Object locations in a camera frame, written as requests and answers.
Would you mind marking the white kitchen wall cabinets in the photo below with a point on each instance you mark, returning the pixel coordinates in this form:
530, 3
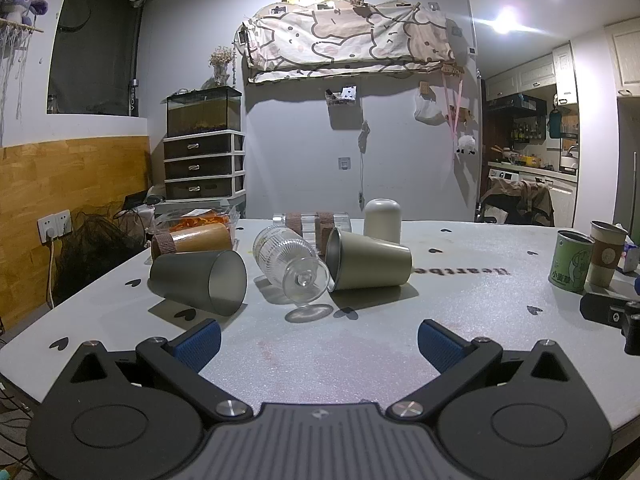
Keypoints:
530, 72

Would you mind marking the olive green cup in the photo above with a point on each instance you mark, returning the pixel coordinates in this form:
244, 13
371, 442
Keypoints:
372, 262

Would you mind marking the white matte cup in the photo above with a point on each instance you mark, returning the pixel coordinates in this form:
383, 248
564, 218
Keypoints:
383, 220

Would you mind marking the green hanging apron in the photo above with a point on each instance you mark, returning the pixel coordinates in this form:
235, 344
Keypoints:
554, 124

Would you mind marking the brown paper coffee cup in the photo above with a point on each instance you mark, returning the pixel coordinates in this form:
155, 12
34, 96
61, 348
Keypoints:
606, 252

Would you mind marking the dark grey translucent cup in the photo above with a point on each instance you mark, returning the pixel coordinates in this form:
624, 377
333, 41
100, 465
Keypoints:
190, 275

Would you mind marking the white plush sheep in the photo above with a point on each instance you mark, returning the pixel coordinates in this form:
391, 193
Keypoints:
466, 144

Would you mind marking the bamboo cup with brown sleeve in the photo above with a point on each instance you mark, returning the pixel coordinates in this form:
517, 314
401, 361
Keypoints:
200, 241

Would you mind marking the grey refrigerator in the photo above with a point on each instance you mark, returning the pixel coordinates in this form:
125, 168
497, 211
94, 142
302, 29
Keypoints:
629, 170

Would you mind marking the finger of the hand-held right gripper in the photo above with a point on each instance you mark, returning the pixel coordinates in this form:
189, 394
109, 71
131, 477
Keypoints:
602, 307

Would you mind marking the tissue pack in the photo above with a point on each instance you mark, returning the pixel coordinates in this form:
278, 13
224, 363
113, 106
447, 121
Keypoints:
631, 257

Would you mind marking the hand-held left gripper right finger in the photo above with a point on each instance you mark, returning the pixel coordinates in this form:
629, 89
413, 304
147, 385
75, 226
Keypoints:
438, 344

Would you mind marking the dark curtained window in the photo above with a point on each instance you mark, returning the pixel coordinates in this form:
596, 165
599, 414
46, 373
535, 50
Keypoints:
95, 45

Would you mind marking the cartoon printed cloth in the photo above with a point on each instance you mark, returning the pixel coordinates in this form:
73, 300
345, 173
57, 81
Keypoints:
345, 35

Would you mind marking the white wall socket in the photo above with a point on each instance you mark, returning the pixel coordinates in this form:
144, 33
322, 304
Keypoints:
54, 225

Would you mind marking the grey wall switch plate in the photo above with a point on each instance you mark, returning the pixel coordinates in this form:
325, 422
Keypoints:
345, 163

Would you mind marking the white washing machine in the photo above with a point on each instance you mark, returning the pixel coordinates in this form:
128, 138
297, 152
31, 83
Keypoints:
504, 177

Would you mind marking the plastic box of orange snacks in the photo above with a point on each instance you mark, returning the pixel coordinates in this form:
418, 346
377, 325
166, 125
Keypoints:
200, 217

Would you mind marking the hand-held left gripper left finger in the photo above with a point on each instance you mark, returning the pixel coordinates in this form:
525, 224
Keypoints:
200, 344

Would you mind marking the glass fish tank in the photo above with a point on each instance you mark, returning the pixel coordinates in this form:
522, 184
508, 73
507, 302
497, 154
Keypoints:
202, 112

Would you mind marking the chair with draped jacket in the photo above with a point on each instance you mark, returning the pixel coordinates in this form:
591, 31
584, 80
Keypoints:
520, 200

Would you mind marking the white plastic drawer unit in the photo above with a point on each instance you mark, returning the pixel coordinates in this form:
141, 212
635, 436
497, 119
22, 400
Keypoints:
202, 165

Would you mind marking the dried flowers in vase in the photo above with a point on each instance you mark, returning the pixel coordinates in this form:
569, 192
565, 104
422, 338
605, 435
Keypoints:
221, 62

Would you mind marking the clear glass with brown sleeve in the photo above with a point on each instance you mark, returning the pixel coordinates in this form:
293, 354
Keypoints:
332, 222
295, 222

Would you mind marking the ceiling spotlight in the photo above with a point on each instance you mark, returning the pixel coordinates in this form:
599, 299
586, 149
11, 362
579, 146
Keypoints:
506, 20

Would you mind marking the purple plush toy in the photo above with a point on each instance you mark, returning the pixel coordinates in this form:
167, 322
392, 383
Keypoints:
20, 5

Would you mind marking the green tin can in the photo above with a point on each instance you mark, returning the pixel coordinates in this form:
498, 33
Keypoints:
570, 262

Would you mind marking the black net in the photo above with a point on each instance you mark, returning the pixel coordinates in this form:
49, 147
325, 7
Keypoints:
95, 255

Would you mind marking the clear ribbed glass cup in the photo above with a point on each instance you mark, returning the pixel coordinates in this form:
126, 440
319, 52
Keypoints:
287, 257

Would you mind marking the white hanging bag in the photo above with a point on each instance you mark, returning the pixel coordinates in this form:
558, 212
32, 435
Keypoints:
428, 109

